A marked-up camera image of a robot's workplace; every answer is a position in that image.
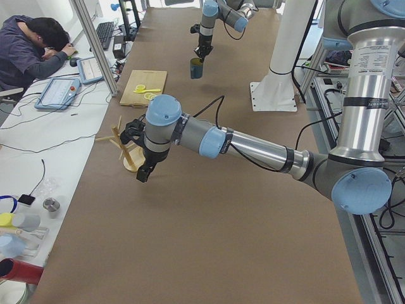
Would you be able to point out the yellow cup lying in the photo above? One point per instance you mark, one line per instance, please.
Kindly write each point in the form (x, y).
(6, 219)

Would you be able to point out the black keyboard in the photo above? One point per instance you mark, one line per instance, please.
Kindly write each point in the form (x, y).
(104, 32)

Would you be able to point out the yellow plastic toy knife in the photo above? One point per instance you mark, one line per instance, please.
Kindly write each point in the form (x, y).
(142, 91)

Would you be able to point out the wooden cutting board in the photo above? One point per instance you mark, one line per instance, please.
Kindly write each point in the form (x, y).
(152, 79)

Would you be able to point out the black power adapter box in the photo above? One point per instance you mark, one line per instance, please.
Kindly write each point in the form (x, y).
(119, 47)

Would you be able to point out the small metal cup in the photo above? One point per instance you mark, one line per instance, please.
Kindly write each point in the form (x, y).
(52, 206)

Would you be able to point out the blue teach pendant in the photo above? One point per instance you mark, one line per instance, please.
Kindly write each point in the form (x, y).
(58, 94)
(89, 70)

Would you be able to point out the near blue teach pendant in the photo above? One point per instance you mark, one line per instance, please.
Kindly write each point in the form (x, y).
(58, 94)

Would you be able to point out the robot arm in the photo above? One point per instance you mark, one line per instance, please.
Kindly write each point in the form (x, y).
(236, 14)
(351, 174)

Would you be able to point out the seated person in blue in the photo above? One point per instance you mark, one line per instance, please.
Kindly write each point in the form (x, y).
(32, 48)

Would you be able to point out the dark blue cup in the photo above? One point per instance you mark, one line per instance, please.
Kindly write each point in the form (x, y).
(196, 68)

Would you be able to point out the grey cup lying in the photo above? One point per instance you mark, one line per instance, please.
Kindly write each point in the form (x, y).
(26, 221)

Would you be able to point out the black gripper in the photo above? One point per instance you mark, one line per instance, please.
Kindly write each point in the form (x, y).
(152, 157)
(204, 42)

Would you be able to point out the black square puck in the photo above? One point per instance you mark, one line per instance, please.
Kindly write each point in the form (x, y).
(26, 199)

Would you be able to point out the lemon slice toy top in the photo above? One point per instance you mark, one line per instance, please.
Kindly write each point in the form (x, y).
(140, 87)

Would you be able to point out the red cylinder bottle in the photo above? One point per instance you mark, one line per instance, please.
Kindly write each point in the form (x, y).
(15, 270)

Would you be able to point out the aluminium frame post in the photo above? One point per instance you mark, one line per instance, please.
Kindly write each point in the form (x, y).
(91, 35)

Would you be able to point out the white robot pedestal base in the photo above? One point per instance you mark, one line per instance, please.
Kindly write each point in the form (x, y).
(275, 92)

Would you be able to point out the far blue teach pendant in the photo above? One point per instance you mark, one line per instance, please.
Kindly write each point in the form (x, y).
(89, 70)

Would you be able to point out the wooden cup storage rack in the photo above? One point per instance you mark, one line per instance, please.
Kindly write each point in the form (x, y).
(131, 154)

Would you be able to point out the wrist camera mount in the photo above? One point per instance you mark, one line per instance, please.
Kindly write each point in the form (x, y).
(134, 131)
(195, 29)

